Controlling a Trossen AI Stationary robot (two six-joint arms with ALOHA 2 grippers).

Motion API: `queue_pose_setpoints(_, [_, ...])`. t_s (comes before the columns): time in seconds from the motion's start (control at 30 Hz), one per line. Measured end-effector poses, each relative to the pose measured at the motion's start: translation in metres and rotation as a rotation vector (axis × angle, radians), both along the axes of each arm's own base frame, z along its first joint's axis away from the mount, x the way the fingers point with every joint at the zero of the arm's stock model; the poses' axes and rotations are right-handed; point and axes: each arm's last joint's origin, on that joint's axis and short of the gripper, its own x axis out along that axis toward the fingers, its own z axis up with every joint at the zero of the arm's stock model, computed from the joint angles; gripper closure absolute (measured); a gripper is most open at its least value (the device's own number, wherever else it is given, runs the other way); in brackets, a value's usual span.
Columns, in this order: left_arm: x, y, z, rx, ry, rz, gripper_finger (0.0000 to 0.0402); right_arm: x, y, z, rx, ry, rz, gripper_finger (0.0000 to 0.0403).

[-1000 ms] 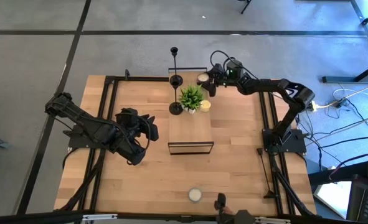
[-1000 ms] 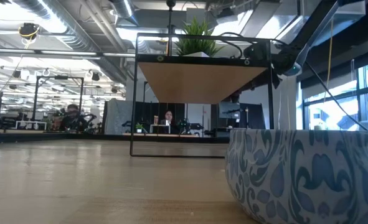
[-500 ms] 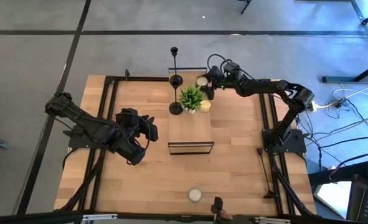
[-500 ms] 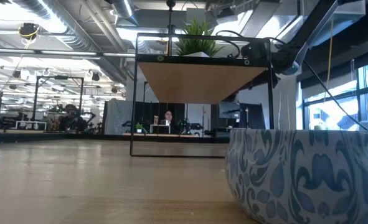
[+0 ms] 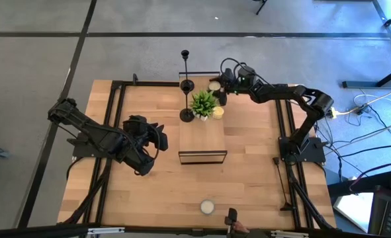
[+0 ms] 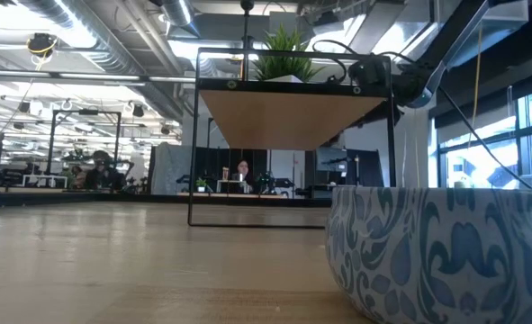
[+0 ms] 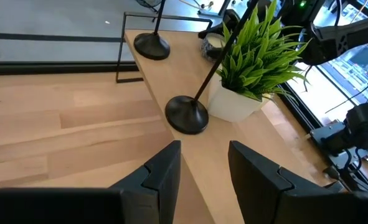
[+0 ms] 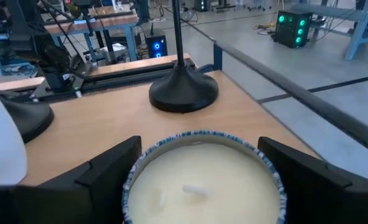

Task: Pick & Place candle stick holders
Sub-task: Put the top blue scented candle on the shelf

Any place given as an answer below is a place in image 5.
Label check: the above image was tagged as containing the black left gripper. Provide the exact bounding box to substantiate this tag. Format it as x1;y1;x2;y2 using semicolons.
122;114;159;151

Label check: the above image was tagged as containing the silver metal bracket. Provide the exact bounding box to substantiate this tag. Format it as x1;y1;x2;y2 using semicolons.
270;230;310;238
87;227;126;235

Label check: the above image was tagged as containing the black chair leg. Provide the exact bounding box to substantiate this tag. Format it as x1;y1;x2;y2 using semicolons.
253;0;269;16

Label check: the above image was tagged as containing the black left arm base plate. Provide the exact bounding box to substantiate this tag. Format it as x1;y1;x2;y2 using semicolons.
72;132;120;159

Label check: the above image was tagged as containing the wooden shelf black metal frame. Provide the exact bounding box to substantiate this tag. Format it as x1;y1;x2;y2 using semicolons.
177;71;228;165

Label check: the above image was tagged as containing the black aluminium table frame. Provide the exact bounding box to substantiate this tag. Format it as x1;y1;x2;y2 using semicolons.
58;73;337;231

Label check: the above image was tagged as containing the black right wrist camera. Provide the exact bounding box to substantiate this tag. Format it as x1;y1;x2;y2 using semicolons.
218;87;229;107

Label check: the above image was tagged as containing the white cable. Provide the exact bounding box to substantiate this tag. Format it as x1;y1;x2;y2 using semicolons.
353;93;376;106

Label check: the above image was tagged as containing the black metal candlestick holder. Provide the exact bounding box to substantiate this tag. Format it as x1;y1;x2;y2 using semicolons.
272;157;294;212
180;49;195;95
179;79;196;124

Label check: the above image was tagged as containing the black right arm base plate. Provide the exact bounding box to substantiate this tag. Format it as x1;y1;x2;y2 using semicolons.
279;137;327;163

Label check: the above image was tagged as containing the small black handheld object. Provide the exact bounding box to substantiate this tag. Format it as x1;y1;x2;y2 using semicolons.
224;207;239;235

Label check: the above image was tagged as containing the black floor cable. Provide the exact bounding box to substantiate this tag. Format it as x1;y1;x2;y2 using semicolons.
326;143;391;160

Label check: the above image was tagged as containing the green artificial plant white pot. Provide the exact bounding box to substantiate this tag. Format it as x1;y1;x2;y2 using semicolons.
190;89;220;122

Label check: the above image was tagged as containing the person's forearm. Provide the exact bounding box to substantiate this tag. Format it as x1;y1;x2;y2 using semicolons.
246;227;274;238

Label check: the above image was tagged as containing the beige cable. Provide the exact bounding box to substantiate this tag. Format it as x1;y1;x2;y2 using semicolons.
335;84;391;116
327;118;391;148

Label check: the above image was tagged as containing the white board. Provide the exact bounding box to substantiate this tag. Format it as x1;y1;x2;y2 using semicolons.
333;192;374;233

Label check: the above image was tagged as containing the person's hand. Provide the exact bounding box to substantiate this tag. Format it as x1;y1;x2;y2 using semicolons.
232;220;251;235

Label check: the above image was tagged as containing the black rig crossbar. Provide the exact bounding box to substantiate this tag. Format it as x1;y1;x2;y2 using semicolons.
0;223;391;238

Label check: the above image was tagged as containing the black desk foot bar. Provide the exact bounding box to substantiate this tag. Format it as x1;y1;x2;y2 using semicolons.
342;62;391;89

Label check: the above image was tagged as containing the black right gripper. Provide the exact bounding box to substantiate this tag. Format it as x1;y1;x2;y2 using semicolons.
210;65;259;97

